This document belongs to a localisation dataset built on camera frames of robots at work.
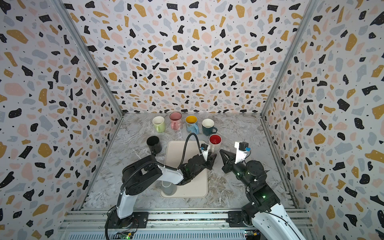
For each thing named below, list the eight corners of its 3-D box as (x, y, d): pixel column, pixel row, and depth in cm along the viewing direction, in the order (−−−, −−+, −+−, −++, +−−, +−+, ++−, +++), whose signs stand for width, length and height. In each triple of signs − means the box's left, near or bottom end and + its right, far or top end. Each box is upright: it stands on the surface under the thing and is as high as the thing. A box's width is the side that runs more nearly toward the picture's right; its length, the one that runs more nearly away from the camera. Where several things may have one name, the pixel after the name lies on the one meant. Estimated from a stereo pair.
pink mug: (169, 134, 110) (167, 124, 102) (172, 121, 119) (170, 111, 110) (181, 134, 110) (180, 124, 102) (182, 121, 119) (181, 111, 111)
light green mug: (159, 137, 109) (156, 128, 101) (154, 127, 116) (151, 118, 108) (169, 133, 112) (167, 124, 104) (164, 123, 118) (161, 114, 110)
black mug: (147, 157, 98) (143, 150, 91) (151, 143, 105) (147, 135, 98) (159, 157, 98) (156, 150, 91) (162, 143, 105) (160, 135, 98)
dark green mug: (202, 137, 110) (202, 127, 101) (202, 128, 115) (202, 118, 106) (216, 138, 110) (217, 128, 101) (215, 129, 115) (216, 118, 107)
